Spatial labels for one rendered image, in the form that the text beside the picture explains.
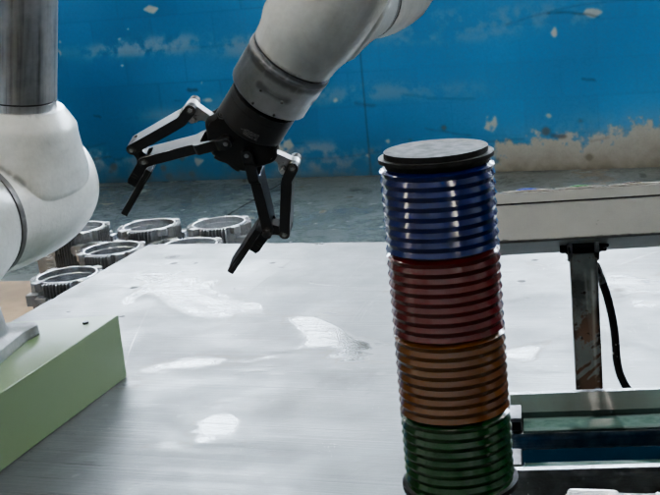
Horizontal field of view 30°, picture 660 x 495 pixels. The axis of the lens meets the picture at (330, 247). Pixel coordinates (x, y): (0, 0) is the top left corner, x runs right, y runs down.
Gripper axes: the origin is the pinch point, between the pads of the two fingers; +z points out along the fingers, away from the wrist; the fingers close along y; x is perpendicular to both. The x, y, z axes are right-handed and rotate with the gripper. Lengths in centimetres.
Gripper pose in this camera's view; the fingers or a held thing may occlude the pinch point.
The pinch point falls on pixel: (184, 231)
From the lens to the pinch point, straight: 139.5
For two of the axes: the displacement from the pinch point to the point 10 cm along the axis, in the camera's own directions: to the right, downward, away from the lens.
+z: -4.9, 6.8, 5.4
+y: 8.6, 4.8, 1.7
